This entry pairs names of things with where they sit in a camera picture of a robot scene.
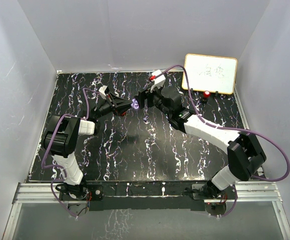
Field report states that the aluminium front rail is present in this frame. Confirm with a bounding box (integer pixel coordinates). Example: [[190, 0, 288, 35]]
[[13, 181, 282, 203]]

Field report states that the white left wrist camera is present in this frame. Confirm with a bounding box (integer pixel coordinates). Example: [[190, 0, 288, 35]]
[[99, 85, 109, 99]]

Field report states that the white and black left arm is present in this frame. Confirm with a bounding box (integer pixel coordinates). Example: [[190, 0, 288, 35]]
[[42, 92, 134, 200]]

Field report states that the purple charging case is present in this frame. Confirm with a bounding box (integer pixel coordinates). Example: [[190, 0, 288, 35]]
[[131, 98, 139, 110]]

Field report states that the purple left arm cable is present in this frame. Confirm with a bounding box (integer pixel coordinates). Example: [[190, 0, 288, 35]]
[[41, 87, 100, 221]]

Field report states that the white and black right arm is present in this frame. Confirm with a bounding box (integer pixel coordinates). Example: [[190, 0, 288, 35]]
[[135, 87, 266, 199]]

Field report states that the red emergency button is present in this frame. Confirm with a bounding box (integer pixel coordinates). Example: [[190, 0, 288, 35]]
[[202, 90, 210, 103]]

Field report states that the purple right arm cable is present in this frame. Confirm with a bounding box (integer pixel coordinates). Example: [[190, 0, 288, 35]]
[[159, 64, 290, 221]]

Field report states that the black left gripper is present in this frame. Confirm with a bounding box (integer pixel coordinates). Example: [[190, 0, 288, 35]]
[[95, 92, 134, 120]]

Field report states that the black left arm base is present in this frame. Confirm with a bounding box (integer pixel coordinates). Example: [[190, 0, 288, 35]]
[[55, 180, 104, 202]]

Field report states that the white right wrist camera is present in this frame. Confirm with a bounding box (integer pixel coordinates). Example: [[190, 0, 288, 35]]
[[149, 70, 166, 93]]

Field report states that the white board yellow frame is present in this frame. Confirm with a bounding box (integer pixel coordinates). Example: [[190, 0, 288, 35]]
[[182, 53, 238, 95]]

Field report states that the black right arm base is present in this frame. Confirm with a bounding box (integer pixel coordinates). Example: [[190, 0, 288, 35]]
[[188, 183, 236, 203]]

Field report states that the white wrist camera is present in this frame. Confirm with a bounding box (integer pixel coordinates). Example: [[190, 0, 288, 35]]
[[99, 85, 109, 99], [149, 70, 166, 93]]

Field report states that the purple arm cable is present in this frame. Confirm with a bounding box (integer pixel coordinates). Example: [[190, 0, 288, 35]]
[[159, 64, 290, 221], [41, 87, 100, 221]]

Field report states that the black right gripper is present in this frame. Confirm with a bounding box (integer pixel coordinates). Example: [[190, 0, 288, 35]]
[[136, 82, 172, 118]]

